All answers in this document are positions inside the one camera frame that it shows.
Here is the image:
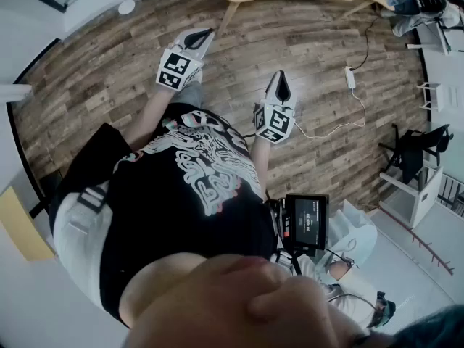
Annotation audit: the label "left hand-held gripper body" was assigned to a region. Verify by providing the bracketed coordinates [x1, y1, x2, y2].
[156, 36, 206, 92]

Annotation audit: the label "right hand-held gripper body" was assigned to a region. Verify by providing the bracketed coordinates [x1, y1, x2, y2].
[254, 94, 297, 144]

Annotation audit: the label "person's right forearm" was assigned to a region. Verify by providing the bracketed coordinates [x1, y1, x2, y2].
[249, 136, 273, 199]

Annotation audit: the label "person's left forearm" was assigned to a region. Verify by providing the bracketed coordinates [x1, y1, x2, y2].
[123, 85, 175, 152]

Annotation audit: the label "grey trousers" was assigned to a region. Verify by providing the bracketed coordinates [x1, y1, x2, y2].
[169, 80, 203, 109]

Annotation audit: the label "white power strip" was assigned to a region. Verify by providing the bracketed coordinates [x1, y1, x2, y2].
[344, 66, 359, 90]

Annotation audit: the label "black monitor screen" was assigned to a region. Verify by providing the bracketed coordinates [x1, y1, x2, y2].
[285, 193, 330, 252]

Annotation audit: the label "black office chair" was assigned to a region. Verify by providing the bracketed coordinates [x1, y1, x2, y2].
[378, 123, 455, 185]

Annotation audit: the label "black printed T-shirt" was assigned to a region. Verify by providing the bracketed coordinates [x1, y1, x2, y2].
[49, 102, 280, 328]

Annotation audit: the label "white open cabinet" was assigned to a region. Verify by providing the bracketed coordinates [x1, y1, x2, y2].
[378, 165, 445, 228]

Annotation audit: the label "person's face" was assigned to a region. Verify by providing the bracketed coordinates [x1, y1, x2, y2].
[118, 252, 367, 348]

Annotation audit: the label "white harness vest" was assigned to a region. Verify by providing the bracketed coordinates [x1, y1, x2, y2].
[52, 181, 115, 304]

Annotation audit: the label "yellow board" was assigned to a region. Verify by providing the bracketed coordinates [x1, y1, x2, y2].
[0, 186, 56, 262]

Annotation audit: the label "thin white cable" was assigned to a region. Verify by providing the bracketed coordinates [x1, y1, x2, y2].
[295, 88, 367, 140]

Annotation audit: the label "thin black power cable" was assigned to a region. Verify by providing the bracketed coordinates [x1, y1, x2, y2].
[352, 15, 381, 71]

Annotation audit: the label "black monitor mount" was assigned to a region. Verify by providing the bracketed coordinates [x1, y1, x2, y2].
[266, 197, 291, 239]

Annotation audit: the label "white wire stool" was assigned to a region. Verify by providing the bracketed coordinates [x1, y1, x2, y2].
[416, 81, 464, 112]

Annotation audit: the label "red hook rail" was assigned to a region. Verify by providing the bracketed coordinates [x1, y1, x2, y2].
[378, 207, 456, 276]

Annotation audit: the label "black wire rack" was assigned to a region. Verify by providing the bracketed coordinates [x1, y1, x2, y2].
[436, 174, 464, 213]

